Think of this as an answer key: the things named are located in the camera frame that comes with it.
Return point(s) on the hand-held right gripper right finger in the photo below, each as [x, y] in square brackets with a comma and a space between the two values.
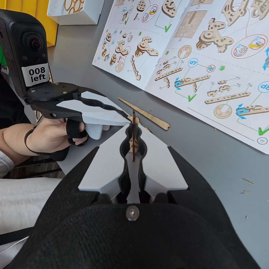
[162, 168]

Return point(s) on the open assembly instruction booklet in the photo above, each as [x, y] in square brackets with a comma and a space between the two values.
[168, 52]

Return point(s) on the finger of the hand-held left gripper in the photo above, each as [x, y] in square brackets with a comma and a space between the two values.
[90, 95]
[100, 118]

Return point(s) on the tapered wooden stick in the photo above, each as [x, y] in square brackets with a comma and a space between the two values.
[145, 113]

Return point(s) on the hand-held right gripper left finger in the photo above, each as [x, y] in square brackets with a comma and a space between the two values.
[100, 168]

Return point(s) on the person's left hand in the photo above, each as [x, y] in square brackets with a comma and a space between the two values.
[48, 136]

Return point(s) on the person's white shirt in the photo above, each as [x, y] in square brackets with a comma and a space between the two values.
[21, 199]

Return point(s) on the white cardboard box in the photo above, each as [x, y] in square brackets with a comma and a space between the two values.
[84, 19]

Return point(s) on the laser-cut plywood offcut sheet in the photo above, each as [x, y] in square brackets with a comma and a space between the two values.
[38, 115]

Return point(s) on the yellow plastic bin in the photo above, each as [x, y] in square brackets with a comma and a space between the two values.
[31, 4]

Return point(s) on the black wristband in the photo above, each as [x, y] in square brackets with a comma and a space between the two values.
[25, 141]

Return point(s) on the wooden part with wheel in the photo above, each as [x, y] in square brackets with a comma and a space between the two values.
[137, 120]

